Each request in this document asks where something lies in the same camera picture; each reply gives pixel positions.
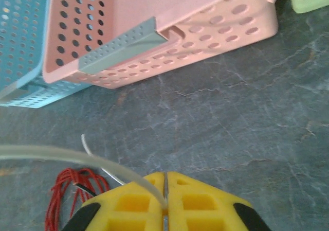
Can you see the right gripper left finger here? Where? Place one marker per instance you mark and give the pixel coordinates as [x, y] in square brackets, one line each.
[133, 210]

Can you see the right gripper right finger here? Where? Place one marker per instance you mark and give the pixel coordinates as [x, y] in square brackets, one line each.
[200, 210]

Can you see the pink plastic basket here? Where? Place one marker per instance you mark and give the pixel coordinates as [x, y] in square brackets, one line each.
[205, 15]

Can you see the blue plastic basket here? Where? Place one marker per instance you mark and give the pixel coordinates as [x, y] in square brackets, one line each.
[18, 35]

